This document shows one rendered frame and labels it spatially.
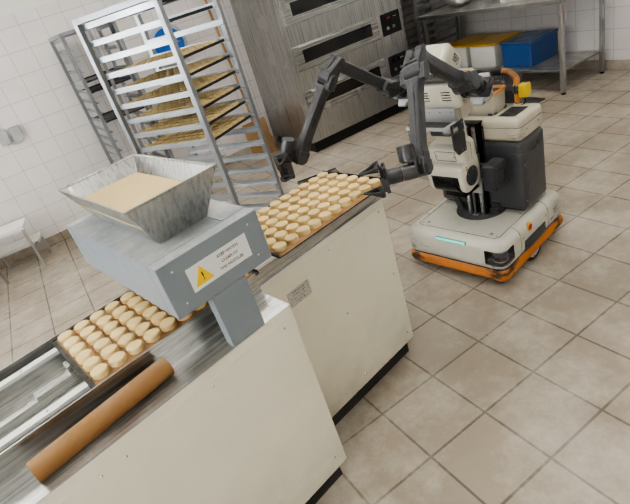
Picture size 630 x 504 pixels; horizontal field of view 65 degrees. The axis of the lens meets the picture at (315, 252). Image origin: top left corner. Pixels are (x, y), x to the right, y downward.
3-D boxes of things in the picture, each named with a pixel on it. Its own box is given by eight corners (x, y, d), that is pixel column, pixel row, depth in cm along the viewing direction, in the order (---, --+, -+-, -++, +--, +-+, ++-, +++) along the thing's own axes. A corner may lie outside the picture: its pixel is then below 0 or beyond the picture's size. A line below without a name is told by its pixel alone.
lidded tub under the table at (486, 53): (469, 68, 583) (467, 45, 571) (496, 55, 599) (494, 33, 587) (496, 68, 552) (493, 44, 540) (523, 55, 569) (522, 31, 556)
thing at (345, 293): (319, 450, 209) (247, 277, 167) (270, 415, 234) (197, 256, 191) (418, 348, 245) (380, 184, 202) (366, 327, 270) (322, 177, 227)
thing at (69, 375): (39, 402, 144) (30, 391, 142) (35, 397, 147) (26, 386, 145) (77, 376, 150) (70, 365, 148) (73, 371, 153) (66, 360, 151)
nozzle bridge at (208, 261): (205, 370, 140) (154, 271, 123) (110, 301, 192) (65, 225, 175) (290, 304, 156) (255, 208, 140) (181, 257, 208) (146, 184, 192)
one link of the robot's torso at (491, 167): (463, 185, 286) (457, 145, 274) (509, 191, 265) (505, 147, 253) (436, 207, 272) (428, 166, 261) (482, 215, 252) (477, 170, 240)
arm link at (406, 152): (434, 170, 184) (415, 175, 190) (427, 139, 183) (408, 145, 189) (417, 175, 176) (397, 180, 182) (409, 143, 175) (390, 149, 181)
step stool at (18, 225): (52, 250, 513) (28, 211, 491) (50, 266, 475) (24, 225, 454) (9, 268, 502) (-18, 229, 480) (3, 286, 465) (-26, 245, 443)
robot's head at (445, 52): (428, 61, 247) (412, 44, 237) (466, 57, 232) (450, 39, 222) (419, 88, 247) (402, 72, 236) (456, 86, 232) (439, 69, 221)
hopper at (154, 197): (147, 260, 130) (123, 213, 124) (78, 226, 171) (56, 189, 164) (233, 208, 145) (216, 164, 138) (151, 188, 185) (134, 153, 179)
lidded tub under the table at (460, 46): (444, 68, 616) (441, 46, 603) (471, 56, 631) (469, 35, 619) (467, 68, 585) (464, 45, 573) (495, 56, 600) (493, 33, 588)
